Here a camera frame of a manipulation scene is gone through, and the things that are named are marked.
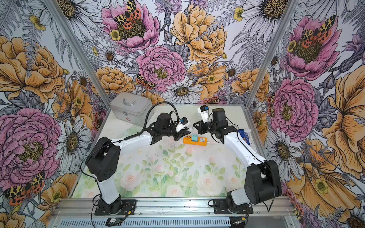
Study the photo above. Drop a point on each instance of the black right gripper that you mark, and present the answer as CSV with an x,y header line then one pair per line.
x,y
200,130

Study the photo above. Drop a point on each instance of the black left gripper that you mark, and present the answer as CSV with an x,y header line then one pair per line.
x,y
180,134

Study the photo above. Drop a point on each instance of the teal USB charger adapter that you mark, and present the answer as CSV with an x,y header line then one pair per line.
x,y
194,138

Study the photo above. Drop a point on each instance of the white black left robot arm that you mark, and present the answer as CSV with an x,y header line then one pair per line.
x,y
104,159

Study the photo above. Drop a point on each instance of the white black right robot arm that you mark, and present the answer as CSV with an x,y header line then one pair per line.
x,y
262,181

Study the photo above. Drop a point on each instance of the orange power strip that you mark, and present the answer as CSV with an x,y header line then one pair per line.
x,y
202,141

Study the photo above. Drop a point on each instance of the blue white snack packet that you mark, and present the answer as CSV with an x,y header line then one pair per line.
x,y
245,135

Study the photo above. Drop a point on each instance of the silver metal case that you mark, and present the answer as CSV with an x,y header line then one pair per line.
x,y
131,108

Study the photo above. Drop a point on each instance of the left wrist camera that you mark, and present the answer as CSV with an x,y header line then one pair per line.
x,y
182,123

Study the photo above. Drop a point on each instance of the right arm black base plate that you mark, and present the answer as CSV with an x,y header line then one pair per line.
x,y
225,207

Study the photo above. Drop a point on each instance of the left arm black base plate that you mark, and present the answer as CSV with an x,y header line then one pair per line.
x,y
120,207

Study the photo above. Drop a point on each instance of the aluminium front rail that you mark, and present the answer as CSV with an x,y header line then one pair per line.
x,y
173,213

